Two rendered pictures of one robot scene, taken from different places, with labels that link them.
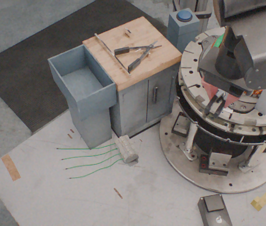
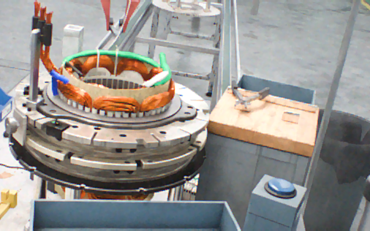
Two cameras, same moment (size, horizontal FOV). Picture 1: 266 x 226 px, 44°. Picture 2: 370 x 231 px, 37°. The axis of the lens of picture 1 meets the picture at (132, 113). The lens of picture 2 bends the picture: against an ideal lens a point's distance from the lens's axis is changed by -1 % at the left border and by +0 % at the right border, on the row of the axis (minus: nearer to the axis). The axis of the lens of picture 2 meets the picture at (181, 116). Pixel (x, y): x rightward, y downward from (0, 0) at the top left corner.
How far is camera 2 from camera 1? 1.49 m
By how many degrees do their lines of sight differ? 94
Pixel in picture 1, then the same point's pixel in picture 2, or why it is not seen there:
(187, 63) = (184, 91)
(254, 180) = (23, 212)
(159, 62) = (220, 107)
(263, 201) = (1, 206)
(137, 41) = (270, 118)
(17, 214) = not seen: hidden behind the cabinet
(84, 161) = not seen: hidden behind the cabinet
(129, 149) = (189, 184)
